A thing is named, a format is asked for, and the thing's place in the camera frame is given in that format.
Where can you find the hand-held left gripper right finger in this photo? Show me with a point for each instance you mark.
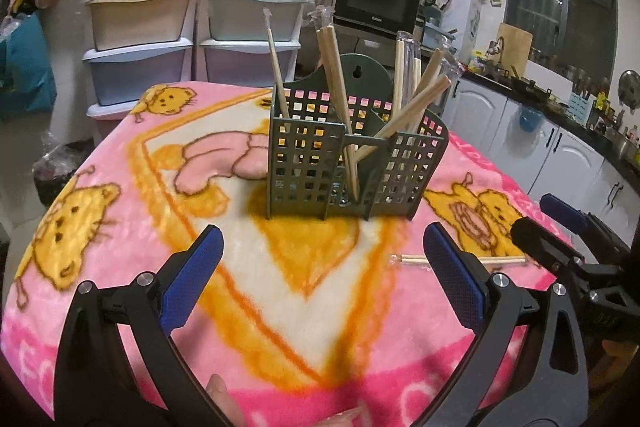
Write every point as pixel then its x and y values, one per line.
pixel 452 277

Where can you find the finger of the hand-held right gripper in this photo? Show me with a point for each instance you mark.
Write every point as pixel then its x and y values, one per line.
pixel 537 239
pixel 562 209

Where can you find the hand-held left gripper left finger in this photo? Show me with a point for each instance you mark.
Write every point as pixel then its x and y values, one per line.
pixel 192 277

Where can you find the green plastic utensil holder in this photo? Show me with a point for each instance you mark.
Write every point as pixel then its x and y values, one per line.
pixel 305 147

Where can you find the person's right hand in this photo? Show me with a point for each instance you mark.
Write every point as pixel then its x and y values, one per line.
pixel 620 362

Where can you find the person's left hand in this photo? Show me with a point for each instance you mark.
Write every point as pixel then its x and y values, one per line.
pixel 225 407

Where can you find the white kitchen cabinets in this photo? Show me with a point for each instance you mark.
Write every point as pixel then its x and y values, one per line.
pixel 575 157

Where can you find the pink printed bear blanket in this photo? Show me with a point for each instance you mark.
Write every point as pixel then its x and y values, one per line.
pixel 125 217

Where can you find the blue hanging basket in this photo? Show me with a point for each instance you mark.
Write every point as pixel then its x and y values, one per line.
pixel 530 119

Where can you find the blue knife block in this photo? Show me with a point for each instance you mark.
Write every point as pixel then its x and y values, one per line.
pixel 582 102

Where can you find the hanging metal pan lid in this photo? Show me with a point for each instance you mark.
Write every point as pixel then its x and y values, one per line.
pixel 630 87

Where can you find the wooden cutting board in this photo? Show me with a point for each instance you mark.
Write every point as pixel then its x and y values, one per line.
pixel 515 49

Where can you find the black trash bag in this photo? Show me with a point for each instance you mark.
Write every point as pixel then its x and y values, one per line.
pixel 55 177

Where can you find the metal kitchen faucet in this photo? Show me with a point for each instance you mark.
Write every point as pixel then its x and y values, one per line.
pixel 495 44

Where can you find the light blue box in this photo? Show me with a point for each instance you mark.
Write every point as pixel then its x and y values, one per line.
pixel 440 38

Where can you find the drawer tower with beige drawer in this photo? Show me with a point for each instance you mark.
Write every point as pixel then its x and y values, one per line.
pixel 135 22

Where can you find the drawer tower with green drawer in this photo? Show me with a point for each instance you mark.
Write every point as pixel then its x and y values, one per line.
pixel 250 17

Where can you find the teal bag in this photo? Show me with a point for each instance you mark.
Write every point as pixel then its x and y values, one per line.
pixel 25 67

